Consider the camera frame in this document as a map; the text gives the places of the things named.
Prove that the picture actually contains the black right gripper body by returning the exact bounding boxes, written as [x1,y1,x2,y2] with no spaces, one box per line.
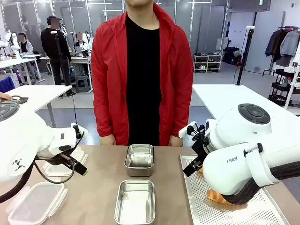
[191,134,212,161]

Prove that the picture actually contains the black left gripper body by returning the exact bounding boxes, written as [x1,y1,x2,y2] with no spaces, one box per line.
[58,152,76,166]

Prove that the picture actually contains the clear plastic clip lid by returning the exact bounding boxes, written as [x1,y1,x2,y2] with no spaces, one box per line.
[43,146,89,177]
[6,182,69,225]

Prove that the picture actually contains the small deep steel container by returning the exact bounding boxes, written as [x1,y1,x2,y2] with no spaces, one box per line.
[124,144,155,177]

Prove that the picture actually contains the large steel container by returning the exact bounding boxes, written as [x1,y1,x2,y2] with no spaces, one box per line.
[114,179,156,225]

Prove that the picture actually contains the person's left hand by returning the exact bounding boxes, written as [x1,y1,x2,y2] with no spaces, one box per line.
[168,135,184,147]

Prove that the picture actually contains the person's right hand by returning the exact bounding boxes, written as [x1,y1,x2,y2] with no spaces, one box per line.
[100,134,116,146]

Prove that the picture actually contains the perforated aluminium baking tray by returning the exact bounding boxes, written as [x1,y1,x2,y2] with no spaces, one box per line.
[180,153,291,225]

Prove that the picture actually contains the white table with grey leg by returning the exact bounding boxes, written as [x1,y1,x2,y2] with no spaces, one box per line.
[0,84,73,128]

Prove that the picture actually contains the dark brown serving tray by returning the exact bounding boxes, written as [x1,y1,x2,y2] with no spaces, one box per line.
[0,96,30,105]

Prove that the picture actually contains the black plastic step stool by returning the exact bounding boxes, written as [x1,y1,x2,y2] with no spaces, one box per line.
[75,75,91,93]

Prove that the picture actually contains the white shoe rack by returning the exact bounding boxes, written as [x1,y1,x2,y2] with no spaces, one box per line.
[193,54,223,74]

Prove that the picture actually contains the black bag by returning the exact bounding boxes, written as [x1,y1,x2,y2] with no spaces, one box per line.
[222,46,241,66]

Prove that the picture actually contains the person in red jacket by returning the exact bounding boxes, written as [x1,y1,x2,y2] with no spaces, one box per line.
[90,0,194,147]

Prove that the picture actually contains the black utility trolley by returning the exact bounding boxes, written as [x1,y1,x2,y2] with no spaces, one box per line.
[268,67,296,105]

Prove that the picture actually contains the black pole with white top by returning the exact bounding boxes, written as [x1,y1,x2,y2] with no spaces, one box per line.
[236,26,256,86]

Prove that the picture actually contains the white background work desk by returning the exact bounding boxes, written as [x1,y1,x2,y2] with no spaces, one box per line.
[0,54,43,85]

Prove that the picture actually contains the standing person in black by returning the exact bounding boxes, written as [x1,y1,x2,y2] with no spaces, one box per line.
[40,15,73,86]

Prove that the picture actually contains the seated person at desk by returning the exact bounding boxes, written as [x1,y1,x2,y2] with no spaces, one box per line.
[74,32,89,53]

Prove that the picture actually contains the seated person in grey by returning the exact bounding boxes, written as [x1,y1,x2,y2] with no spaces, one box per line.
[17,32,34,55]

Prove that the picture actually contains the small white background robot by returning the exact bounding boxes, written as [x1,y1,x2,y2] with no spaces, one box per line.
[5,29,21,60]

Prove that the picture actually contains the clothes rack with coats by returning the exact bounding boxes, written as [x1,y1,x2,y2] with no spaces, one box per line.
[262,26,300,76]

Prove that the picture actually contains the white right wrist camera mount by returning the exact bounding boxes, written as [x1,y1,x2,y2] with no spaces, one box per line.
[178,121,197,138]

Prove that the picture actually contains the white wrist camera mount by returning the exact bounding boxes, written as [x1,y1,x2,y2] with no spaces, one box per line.
[178,121,197,138]
[70,122,89,139]

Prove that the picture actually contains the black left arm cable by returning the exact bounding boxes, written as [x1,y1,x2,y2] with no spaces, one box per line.
[0,131,85,204]

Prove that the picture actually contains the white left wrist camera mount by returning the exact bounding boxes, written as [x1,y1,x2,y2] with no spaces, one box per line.
[70,122,89,139]

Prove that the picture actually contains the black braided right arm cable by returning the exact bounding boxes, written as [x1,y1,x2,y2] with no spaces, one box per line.
[221,161,300,206]

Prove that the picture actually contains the white frame rack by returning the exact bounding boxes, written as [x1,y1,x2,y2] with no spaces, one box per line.
[284,61,300,110]

